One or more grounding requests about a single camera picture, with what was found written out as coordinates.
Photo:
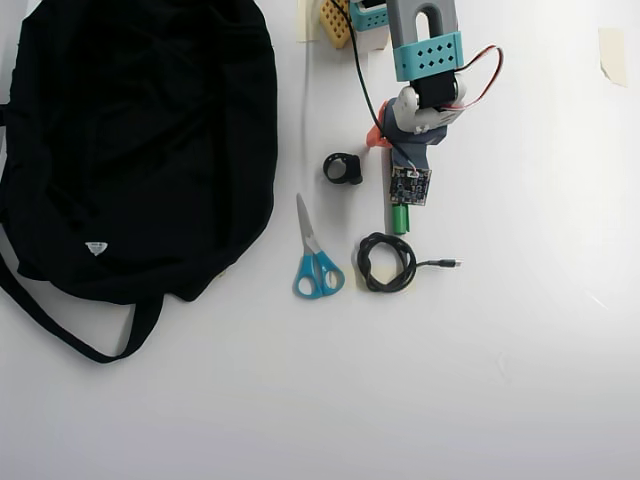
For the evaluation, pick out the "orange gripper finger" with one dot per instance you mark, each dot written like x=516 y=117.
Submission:
x=377 y=137

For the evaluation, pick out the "green and black marker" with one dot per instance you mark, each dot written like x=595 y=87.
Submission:
x=400 y=220

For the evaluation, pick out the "yellow perforated robot base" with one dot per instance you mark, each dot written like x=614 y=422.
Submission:
x=334 y=22

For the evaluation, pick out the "white teal grey robot arm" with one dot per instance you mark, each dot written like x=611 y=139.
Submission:
x=427 y=57

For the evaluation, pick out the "black fabric bag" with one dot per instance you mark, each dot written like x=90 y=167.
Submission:
x=125 y=150

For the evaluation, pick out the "beige masking tape strip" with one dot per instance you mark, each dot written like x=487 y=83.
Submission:
x=307 y=20

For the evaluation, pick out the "large beige masking tape piece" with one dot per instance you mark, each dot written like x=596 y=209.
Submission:
x=613 y=52

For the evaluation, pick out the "bare camera circuit board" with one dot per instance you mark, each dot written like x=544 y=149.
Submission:
x=410 y=186

